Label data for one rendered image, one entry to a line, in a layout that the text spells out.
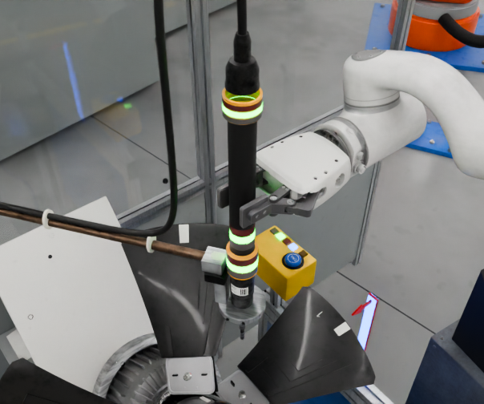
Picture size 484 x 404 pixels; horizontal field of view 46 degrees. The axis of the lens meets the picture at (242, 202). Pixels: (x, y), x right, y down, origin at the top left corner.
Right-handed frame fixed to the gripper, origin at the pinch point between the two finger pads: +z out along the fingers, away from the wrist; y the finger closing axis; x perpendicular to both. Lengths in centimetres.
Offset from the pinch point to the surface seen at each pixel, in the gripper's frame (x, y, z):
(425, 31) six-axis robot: -146, 184, -322
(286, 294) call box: -64, 21, -31
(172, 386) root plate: -42.6, 6.7, 10.1
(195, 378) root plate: -40.2, 4.2, 6.8
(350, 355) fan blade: -48, -6, -22
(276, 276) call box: -60, 25, -31
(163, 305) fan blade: -32.6, 15.5, 5.3
